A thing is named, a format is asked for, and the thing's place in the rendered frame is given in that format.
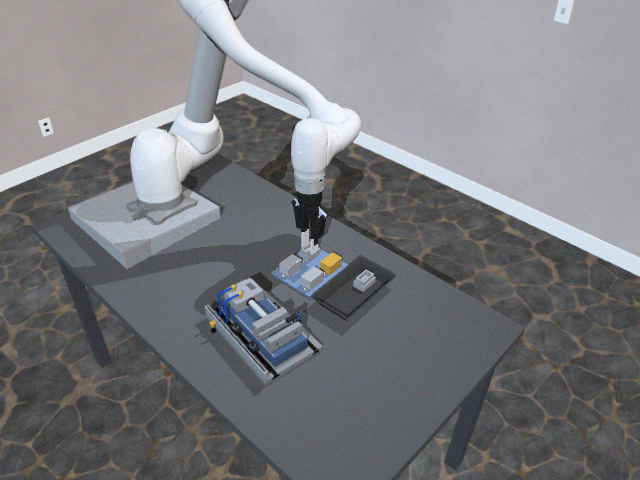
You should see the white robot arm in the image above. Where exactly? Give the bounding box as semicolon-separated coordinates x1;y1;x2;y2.
126;0;361;225

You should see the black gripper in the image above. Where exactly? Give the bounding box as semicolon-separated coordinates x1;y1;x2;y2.
291;191;329;255

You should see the yellow rectangular block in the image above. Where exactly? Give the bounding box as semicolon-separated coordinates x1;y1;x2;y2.
320;252;342;276

